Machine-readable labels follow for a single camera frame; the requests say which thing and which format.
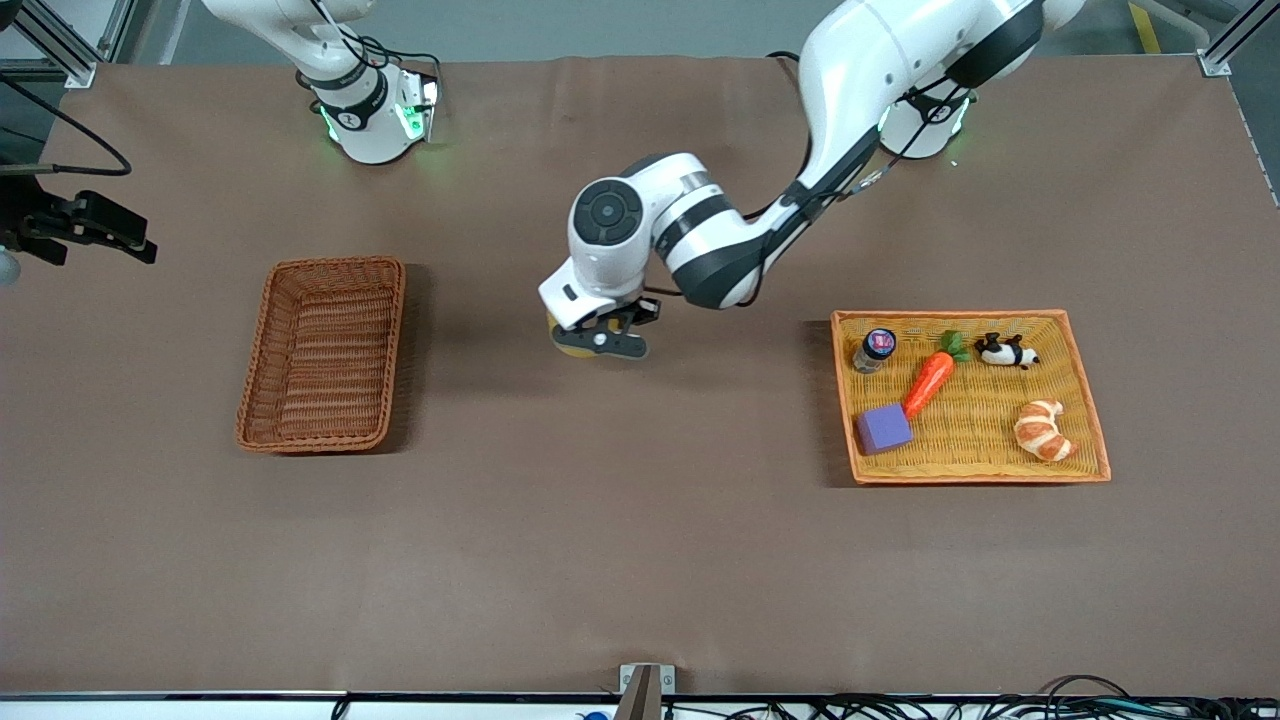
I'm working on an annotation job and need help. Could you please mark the yellow wicker basket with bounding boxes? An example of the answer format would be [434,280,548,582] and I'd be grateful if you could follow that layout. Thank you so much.
[830,309,1113,487]

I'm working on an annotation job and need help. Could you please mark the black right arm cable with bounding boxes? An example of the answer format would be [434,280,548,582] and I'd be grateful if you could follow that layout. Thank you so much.
[0,72,134,178]

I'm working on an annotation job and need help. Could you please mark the orange toy carrot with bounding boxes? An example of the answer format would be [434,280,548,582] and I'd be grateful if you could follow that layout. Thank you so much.
[902,330,971,421]

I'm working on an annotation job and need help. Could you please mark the black right base cable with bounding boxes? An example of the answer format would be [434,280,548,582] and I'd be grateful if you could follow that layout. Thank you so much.
[300,0,443,101]

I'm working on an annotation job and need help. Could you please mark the purple cube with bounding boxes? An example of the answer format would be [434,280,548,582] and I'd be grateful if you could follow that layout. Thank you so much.
[855,403,914,456]

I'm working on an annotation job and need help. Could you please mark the black white panda toy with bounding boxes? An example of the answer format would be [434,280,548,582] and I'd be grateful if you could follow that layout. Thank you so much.
[974,332,1041,371]

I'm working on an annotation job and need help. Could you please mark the small bottle blue cap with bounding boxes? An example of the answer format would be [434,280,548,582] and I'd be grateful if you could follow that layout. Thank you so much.
[852,328,898,375]

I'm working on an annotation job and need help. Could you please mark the toy croissant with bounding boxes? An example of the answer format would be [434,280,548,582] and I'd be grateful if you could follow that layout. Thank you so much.
[1013,399,1077,463]

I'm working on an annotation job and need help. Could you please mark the brown wicker basket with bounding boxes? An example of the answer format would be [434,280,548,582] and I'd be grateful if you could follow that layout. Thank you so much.
[235,256,407,455]

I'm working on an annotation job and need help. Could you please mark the metal bracket with post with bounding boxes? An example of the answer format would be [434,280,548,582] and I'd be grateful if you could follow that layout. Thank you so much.
[619,663,676,720]

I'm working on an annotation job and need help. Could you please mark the brown table cloth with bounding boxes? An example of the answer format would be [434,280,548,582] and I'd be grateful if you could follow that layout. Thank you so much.
[0,52,1280,698]

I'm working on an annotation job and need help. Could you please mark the black cable bundle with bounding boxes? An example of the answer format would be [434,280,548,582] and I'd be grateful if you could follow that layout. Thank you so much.
[660,675,1280,720]

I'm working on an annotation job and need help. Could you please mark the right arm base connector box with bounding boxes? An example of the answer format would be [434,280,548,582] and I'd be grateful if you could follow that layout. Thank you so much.
[395,68,441,143]

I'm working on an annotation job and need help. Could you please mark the aluminium frame profile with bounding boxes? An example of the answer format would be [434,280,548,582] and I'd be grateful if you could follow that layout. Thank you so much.
[0,0,136,89]
[1195,0,1280,79]

